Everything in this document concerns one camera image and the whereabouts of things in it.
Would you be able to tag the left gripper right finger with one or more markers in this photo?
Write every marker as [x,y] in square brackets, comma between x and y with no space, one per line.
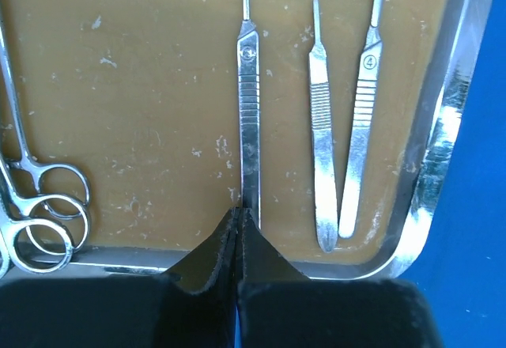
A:
[278,306]

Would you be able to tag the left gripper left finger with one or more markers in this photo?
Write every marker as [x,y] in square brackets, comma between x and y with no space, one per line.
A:
[191,304]

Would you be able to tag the long steel scalpel handle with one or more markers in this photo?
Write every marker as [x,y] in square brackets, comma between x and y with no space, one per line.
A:
[248,81]

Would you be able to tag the blue surgical cloth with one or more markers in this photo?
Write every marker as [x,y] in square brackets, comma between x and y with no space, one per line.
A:
[461,271]

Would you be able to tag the number four scalpel handle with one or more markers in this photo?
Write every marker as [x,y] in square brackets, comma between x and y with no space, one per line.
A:
[364,101]

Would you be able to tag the steel instrument tray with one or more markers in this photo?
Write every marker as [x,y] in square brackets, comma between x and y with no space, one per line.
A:
[142,96]

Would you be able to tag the steel forceps in tray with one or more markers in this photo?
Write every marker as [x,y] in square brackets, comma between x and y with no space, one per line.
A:
[325,195]

